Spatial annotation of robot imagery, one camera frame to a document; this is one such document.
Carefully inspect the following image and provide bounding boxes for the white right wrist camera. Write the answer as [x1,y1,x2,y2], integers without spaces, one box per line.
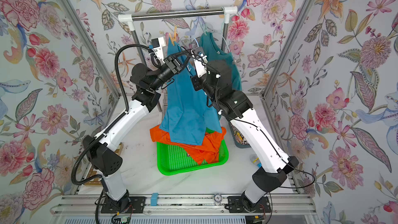
[191,47,207,78]

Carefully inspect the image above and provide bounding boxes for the wooden chessboard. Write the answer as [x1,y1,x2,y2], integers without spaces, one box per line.
[84,143,124,187]

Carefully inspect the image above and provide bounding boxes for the dark teal clothespin bin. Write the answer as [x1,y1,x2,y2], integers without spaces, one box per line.
[229,123,251,148]

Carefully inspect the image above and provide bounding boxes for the mint green clothespin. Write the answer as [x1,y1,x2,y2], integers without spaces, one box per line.
[203,26,208,35]

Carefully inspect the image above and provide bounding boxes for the teal embroidered t-shirt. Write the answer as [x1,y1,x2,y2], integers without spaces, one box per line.
[199,33,242,91]

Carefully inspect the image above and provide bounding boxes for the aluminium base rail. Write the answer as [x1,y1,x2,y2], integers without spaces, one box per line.
[50,194,320,224]

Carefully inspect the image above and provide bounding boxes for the beige yellow clothespin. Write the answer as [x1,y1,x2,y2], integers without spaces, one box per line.
[169,26,177,46]

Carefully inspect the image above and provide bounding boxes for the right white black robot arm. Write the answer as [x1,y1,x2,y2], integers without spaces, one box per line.
[191,58,299,211]

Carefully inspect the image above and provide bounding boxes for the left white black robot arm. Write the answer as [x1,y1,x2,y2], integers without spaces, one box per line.
[70,51,189,212]

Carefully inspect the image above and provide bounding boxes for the bright green plastic tray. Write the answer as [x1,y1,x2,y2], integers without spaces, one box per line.
[154,140,229,176]

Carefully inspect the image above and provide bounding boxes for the metal clothes rack white joints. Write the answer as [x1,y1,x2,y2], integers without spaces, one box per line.
[118,6,238,114]

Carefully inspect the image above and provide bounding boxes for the blue garment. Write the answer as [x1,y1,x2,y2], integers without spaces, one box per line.
[159,41,223,146]

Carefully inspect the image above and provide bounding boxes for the blue toy microphone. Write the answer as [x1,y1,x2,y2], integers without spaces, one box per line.
[250,154,262,168]

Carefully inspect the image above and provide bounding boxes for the orange garment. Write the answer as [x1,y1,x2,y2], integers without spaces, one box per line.
[150,125,227,165]

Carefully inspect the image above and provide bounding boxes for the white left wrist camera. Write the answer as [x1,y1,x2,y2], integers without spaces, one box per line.
[149,37,166,62]

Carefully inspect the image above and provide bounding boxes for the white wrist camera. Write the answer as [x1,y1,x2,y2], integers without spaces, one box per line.
[191,47,207,78]
[149,37,166,62]

